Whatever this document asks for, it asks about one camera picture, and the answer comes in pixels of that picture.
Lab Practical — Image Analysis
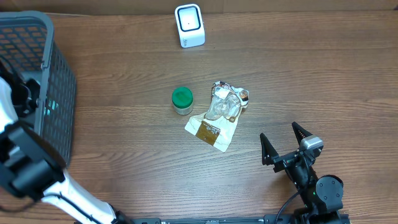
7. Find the green lid jar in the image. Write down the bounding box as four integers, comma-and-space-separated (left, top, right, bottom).
172, 86, 193, 115

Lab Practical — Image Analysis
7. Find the beige clear snack bag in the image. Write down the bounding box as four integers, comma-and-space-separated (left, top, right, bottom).
185, 81, 249, 152

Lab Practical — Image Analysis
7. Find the white barcode scanner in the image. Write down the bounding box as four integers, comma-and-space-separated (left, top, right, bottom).
175, 3, 206, 49

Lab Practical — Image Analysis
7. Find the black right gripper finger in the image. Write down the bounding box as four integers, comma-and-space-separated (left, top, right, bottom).
260, 133, 279, 166
292, 122, 312, 146

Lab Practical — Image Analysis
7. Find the dark grey plastic basket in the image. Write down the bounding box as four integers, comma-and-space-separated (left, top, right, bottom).
1, 11, 77, 164

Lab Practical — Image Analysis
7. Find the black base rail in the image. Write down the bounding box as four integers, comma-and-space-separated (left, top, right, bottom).
131, 214, 351, 224

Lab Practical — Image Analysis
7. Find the light teal wrapper pack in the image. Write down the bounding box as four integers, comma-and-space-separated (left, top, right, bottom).
44, 99, 59, 116

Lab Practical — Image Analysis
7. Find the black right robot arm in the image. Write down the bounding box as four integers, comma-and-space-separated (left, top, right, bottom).
260, 122, 350, 224

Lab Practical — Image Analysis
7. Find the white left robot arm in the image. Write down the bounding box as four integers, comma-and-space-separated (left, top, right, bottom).
1, 57, 132, 223

